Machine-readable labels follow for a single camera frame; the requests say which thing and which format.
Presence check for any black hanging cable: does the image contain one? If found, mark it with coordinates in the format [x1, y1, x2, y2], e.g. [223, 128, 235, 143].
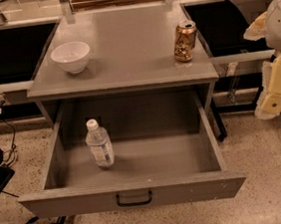
[0, 97, 21, 166]

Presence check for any black drawer handle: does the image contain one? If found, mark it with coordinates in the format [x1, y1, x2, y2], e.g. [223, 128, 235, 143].
[116, 191, 152, 208]

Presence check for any white ceramic bowl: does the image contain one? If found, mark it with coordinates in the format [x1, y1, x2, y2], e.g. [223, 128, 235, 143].
[51, 41, 90, 74]

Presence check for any gold soda can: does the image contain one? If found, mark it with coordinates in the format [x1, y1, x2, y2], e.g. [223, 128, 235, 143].
[173, 20, 197, 63]

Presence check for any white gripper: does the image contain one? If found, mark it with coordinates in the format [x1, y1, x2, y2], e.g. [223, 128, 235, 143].
[243, 12, 281, 120]

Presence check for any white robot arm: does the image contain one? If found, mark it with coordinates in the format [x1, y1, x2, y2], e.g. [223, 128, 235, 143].
[244, 0, 281, 120]

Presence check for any grey cabinet with counter top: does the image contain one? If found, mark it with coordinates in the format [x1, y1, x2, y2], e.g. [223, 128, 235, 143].
[18, 0, 223, 129]

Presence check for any clear plastic water bottle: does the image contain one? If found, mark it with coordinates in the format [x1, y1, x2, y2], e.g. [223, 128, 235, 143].
[86, 118, 115, 169]

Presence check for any grey open top drawer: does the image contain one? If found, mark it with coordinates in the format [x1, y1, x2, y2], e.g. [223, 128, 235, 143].
[20, 91, 246, 218]

